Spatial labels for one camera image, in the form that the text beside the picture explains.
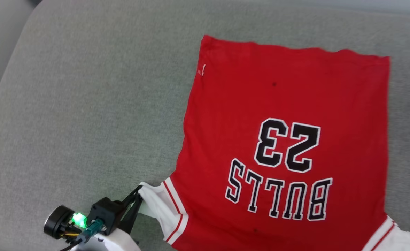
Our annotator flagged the beige fabric sofa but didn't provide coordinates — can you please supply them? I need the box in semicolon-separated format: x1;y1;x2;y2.
0;0;410;251

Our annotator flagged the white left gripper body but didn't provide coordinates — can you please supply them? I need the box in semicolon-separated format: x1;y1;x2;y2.
44;205;141;251

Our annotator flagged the red Bulls 23 jersey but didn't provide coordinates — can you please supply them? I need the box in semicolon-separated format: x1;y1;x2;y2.
138;34;410;251

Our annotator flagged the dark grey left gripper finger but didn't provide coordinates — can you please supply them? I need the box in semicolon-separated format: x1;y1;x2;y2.
121;195;144;235
121;185;144;210

